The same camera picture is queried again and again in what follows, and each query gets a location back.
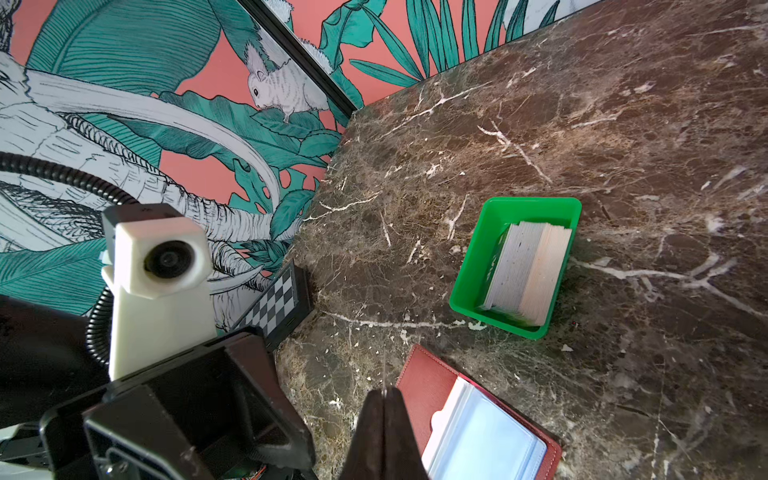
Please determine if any stack of credit cards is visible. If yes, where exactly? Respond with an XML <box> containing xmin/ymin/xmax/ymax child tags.
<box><xmin>479</xmin><ymin>221</ymin><xmax>572</xmax><ymax>327</ymax></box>

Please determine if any checkerboard calibration tag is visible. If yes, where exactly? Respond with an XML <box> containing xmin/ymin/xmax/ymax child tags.
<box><xmin>234</xmin><ymin>261</ymin><xmax>314</xmax><ymax>352</ymax></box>

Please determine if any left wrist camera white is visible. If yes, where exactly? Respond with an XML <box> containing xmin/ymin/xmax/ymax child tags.
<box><xmin>102</xmin><ymin>203</ymin><xmax>217</xmax><ymax>380</ymax></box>

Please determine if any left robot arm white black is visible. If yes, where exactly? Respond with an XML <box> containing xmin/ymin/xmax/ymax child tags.
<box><xmin>1</xmin><ymin>297</ymin><xmax>316</xmax><ymax>479</ymax></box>

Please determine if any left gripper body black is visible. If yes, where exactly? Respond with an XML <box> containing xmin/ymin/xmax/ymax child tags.
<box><xmin>39</xmin><ymin>327</ymin><xmax>316</xmax><ymax>479</ymax></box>

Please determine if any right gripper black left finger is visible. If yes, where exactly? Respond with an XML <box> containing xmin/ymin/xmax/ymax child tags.
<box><xmin>339</xmin><ymin>389</ymin><xmax>385</xmax><ymax>480</ymax></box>

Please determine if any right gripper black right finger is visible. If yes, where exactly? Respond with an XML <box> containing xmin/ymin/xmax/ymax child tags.
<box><xmin>383</xmin><ymin>387</ymin><xmax>428</xmax><ymax>480</ymax></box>

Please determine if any green plastic tray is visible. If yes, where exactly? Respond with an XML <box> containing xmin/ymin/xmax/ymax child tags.
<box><xmin>449</xmin><ymin>197</ymin><xmax>582</xmax><ymax>340</ymax></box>

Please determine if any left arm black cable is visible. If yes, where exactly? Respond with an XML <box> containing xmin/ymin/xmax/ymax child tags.
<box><xmin>0</xmin><ymin>149</ymin><xmax>142</xmax><ymax>367</ymax></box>

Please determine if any left black frame post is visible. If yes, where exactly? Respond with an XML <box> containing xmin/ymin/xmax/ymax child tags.
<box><xmin>239</xmin><ymin>0</ymin><xmax>357</xmax><ymax>118</ymax></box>

